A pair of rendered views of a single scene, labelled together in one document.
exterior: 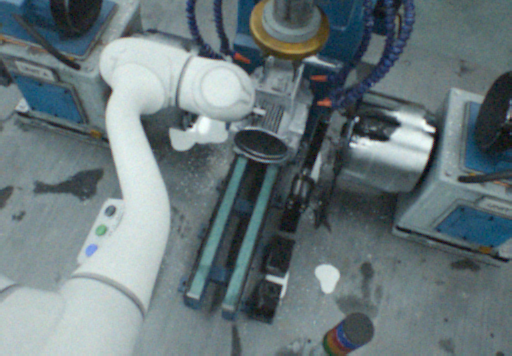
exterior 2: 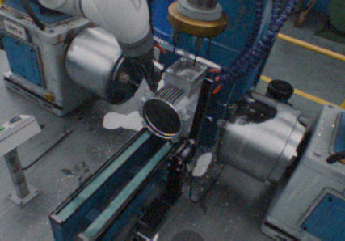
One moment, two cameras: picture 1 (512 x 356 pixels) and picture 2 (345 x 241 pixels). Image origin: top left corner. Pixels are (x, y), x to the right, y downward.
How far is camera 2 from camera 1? 54 cm
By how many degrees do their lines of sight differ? 22
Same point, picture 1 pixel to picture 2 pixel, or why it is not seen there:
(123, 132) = not seen: outside the picture
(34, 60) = (16, 20)
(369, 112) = (250, 99)
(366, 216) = (239, 209)
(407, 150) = (279, 133)
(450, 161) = (320, 146)
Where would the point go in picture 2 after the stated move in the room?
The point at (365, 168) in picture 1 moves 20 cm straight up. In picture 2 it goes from (240, 145) to (265, 87)
